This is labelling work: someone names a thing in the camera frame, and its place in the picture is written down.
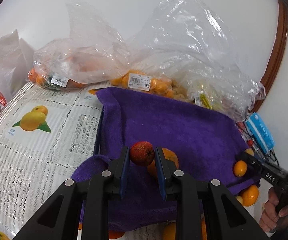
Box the plastic bag of kumquats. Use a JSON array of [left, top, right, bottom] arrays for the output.
[[110, 0, 247, 99]]

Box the large orange mandarin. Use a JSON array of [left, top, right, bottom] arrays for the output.
[[146, 147, 180, 177]]

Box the plastic bag of yellow fruit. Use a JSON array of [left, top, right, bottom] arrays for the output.
[[170, 64, 266, 122]]

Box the plastic bag of oranges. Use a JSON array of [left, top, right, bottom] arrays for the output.
[[33, 0, 130, 85]]

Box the small orange kumquat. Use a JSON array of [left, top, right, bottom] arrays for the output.
[[233, 160, 247, 177]]

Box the blue tissue box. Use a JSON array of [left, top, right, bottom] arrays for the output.
[[245, 113, 275, 155]]

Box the small red hawthorn fruit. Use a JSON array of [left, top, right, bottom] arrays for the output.
[[130, 141, 155, 167]]

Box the small orange fruit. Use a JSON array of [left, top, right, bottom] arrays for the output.
[[201, 218, 207, 240]]

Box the white plastic bag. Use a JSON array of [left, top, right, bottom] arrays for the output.
[[0, 29, 34, 102]]

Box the red fruit on table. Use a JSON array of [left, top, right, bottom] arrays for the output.
[[246, 139, 253, 148]]

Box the orange mandarin front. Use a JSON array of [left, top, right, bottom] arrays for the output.
[[240, 185, 259, 207]]

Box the person's right hand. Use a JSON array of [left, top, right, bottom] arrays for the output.
[[259, 187, 288, 232]]

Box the brown wooden door frame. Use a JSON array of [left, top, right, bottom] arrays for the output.
[[251, 0, 288, 113]]

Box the bag of red fruits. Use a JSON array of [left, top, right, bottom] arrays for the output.
[[236, 122, 250, 141]]

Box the purple towel lined tray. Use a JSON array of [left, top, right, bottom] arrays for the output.
[[72, 87, 260, 232]]

